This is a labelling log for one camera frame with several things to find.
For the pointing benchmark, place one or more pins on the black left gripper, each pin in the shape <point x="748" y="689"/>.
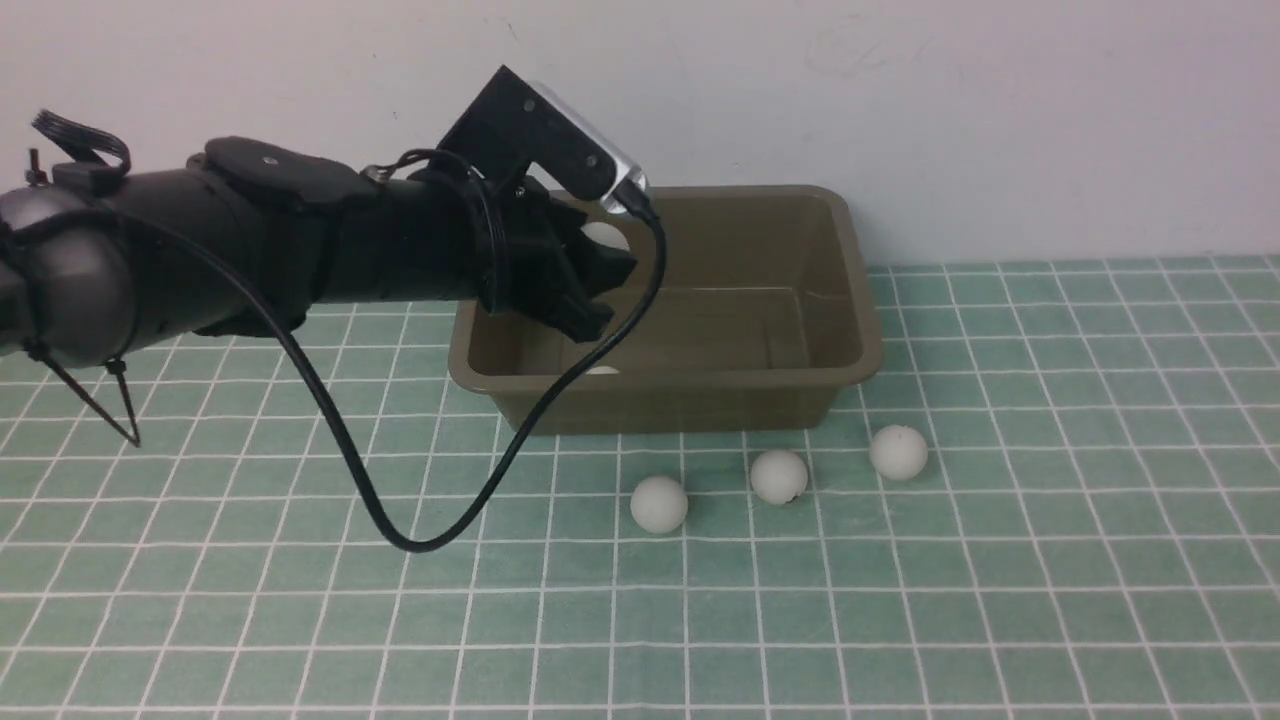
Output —
<point x="533" y="259"/>

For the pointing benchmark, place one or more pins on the white ping-pong ball marked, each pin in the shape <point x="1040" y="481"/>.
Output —
<point x="778" y="476"/>

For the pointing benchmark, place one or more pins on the white ping-pong ball with logo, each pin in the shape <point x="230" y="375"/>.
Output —
<point x="606" y="235"/>

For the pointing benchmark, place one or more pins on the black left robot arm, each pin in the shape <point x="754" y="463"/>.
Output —
<point x="100" y="261"/>

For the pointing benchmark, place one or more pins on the olive brown plastic bin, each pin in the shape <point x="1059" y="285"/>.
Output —
<point x="765" y="316"/>

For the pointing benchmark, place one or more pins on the green checked tablecloth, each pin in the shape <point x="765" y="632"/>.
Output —
<point x="1095" y="535"/>

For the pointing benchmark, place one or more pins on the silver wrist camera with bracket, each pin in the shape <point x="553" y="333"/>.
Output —
<point x="513" y="125"/>

